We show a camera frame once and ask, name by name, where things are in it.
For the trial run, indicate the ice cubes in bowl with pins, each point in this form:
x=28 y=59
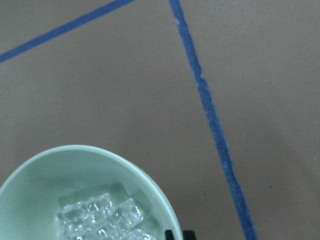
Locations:
x=106 y=213

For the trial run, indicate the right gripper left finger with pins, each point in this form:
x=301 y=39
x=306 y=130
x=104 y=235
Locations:
x=169 y=235

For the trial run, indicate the green bowl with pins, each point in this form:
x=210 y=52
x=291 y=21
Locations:
x=32 y=196

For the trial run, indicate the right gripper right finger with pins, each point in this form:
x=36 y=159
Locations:
x=188 y=234

